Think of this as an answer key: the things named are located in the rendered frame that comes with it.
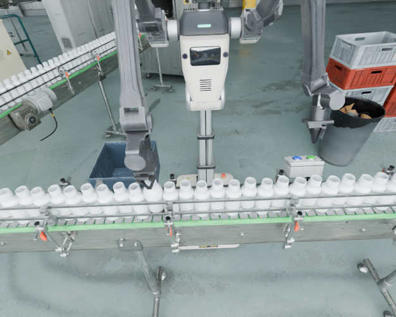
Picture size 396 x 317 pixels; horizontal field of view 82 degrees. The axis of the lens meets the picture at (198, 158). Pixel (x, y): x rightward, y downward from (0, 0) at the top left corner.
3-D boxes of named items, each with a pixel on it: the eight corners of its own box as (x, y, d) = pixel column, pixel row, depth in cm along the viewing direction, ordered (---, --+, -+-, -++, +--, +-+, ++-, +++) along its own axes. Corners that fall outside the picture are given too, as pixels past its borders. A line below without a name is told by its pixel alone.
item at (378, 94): (335, 109, 257) (342, 90, 242) (315, 93, 288) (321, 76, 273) (385, 104, 262) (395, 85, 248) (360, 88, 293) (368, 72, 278)
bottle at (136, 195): (152, 217, 91) (143, 190, 80) (137, 222, 90) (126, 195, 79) (149, 205, 95) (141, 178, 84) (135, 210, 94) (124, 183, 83)
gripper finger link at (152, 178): (138, 194, 77) (132, 175, 70) (142, 179, 82) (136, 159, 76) (158, 194, 77) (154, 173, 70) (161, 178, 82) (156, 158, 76)
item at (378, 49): (351, 69, 228) (361, 46, 213) (327, 56, 258) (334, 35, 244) (406, 64, 233) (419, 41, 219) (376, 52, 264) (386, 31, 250)
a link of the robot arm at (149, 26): (159, 15, 99) (148, 16, 99) (156, 4, 89) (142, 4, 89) (161, 38, 101) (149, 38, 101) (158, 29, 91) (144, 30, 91)
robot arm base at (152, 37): (166, 41, 108) (164, 12, 105) (163, 35, 100) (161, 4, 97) (147, 41, 108) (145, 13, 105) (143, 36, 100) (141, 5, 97)
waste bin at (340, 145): (323, 170, 247) (347, 119, 205) (307, 145, 281) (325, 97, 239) (365, 169, 247) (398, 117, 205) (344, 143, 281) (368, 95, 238)
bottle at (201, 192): (192, 209, 93) (190, 182, 82) (204, 203, 95) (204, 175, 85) (199, 220, 89) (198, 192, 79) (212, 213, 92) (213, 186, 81)
